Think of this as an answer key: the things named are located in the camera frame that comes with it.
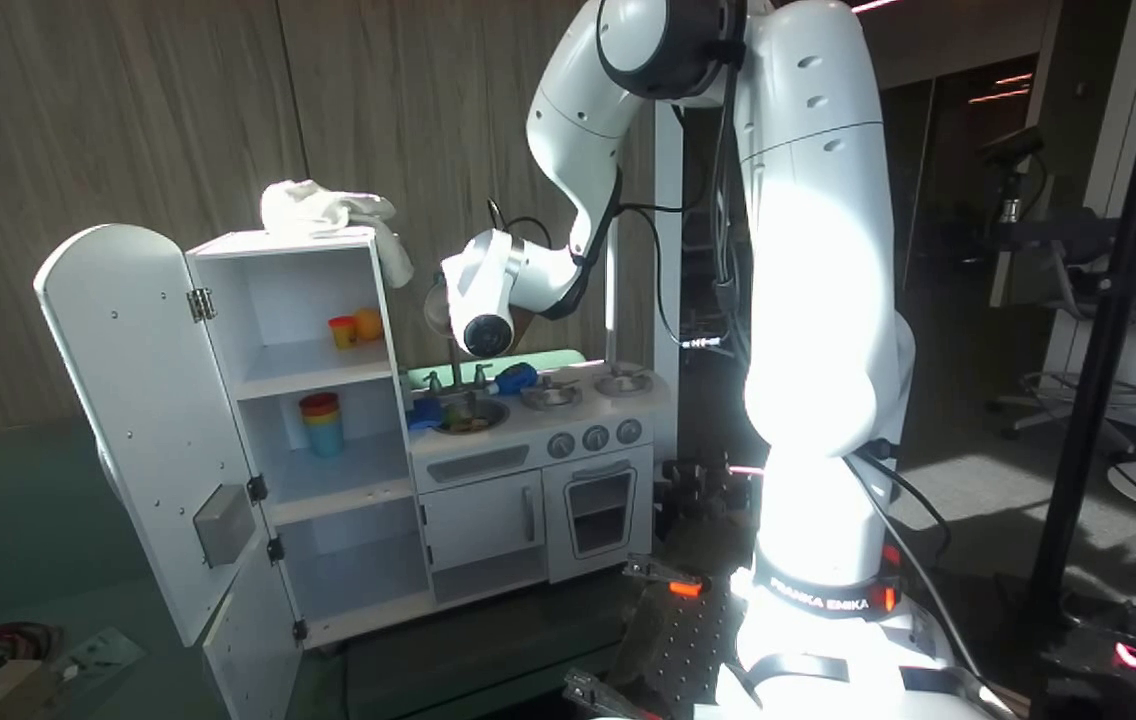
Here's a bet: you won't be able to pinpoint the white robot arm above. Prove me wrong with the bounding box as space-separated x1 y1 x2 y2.
442 0 992 720

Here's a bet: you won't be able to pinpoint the blue item beside sink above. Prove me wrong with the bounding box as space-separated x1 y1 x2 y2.
403 395 442 432

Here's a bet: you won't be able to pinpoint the blue small toy cup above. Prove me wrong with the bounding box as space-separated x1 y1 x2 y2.
496 366 539 395

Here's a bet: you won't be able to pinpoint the silver toy faucet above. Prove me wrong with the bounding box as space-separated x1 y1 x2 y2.
449 362 466 393

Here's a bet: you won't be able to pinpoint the orange and yellow cups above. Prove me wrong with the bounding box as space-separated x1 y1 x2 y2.
329 310 383 353

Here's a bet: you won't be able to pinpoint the white toy kitchen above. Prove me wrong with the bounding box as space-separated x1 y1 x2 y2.
191 229 660 647

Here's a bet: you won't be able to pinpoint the stacked colourful cups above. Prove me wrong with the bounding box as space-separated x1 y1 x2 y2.
300 393 344 462

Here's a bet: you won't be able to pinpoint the white cloth on fridge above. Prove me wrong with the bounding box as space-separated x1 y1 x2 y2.
259 182 416 287

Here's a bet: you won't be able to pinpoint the white toy fridge door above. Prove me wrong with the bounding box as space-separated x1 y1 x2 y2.
31 225 300 720

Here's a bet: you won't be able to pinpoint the black tripod pole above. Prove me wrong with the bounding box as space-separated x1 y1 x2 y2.
1021 155 1136 644

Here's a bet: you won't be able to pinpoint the teal green couch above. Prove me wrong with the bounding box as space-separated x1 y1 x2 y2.
0 424 226 720

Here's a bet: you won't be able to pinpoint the white upright post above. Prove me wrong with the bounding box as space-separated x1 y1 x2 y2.
651 104 684 390

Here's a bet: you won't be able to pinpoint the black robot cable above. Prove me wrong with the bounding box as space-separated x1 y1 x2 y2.
485 104 782 403

